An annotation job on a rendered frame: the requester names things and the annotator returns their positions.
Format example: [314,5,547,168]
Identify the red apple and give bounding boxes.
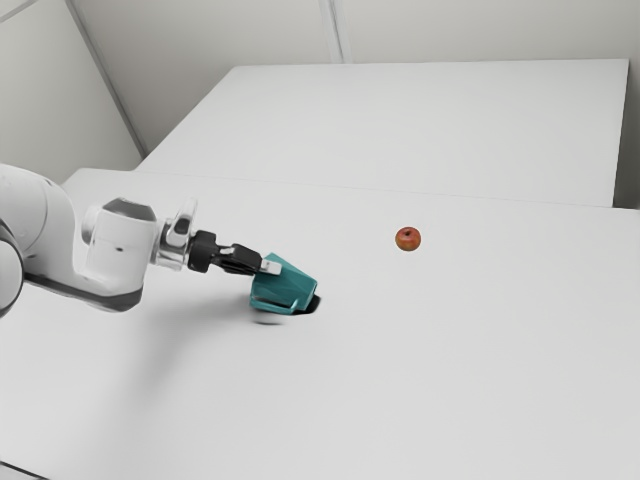
[394,225,423,254]

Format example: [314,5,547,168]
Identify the teal faceted mug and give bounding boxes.
[248,251,320,316]

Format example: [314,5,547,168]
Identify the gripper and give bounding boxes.
[187,229,282,277]

